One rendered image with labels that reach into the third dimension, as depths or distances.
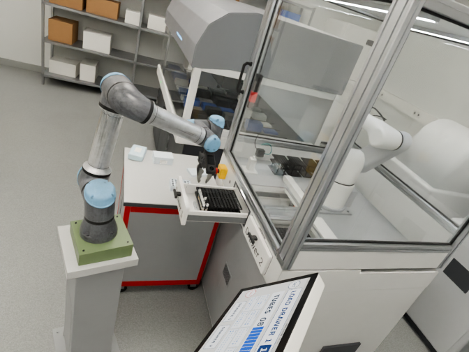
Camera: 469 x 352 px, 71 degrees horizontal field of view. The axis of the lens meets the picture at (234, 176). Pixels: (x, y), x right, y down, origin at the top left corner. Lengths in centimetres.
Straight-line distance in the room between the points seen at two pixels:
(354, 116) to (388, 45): 22
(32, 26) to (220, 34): 407
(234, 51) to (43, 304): 194
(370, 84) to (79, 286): 136
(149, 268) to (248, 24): 166
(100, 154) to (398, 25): 113
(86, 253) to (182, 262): 88
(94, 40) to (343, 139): 453
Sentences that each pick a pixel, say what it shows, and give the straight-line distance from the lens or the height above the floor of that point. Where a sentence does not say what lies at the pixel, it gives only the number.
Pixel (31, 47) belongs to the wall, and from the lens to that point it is 602.
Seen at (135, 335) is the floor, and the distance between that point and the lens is 221.
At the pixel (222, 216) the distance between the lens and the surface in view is 167.
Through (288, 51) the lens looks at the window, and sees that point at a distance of 162.
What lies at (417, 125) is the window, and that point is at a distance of 131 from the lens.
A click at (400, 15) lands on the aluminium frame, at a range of 110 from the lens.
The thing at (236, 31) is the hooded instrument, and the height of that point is 164.
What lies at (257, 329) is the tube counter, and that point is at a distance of 96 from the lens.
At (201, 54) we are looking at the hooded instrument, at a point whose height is 145.
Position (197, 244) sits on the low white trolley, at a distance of 210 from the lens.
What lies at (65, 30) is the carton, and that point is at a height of 79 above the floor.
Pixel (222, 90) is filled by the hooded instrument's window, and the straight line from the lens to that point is 237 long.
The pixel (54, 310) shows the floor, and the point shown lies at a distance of 231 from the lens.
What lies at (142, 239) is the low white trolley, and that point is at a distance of 201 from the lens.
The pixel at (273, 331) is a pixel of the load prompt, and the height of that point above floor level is 116.
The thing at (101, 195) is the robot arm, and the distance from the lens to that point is 136.
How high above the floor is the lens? 184
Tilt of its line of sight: 28 degrees down
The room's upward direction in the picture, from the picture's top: 18 degrees clockwise
